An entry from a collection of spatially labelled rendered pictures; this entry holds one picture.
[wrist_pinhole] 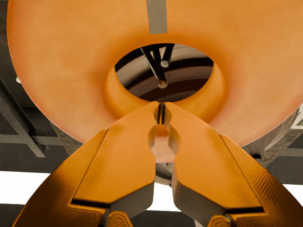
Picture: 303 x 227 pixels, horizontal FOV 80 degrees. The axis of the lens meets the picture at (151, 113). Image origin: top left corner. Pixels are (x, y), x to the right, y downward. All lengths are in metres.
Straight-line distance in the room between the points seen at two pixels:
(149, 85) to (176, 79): 0.05
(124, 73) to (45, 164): 8.35
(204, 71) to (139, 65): 0.11
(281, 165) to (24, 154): 10.64
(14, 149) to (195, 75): 9.50
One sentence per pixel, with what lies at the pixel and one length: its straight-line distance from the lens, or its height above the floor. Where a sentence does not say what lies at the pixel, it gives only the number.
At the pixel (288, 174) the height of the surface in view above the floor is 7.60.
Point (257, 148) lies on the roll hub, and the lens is 0.41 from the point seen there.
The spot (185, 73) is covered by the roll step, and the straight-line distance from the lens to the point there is 0.32.
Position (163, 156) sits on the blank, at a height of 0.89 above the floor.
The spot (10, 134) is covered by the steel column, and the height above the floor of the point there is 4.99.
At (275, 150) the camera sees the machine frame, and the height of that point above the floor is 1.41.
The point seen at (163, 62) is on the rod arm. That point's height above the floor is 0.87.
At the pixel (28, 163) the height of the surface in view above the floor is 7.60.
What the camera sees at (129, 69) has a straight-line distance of 0.34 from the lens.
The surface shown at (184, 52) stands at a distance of 0.32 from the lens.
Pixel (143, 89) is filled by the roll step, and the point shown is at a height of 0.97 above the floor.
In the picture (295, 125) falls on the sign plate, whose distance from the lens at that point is 0.80.
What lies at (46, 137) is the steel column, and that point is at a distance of 5.88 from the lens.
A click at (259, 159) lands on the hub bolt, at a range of 0.43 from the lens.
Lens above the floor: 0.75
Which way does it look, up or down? 47 degrees up
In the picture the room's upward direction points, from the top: 177 degrees counter-clockwise
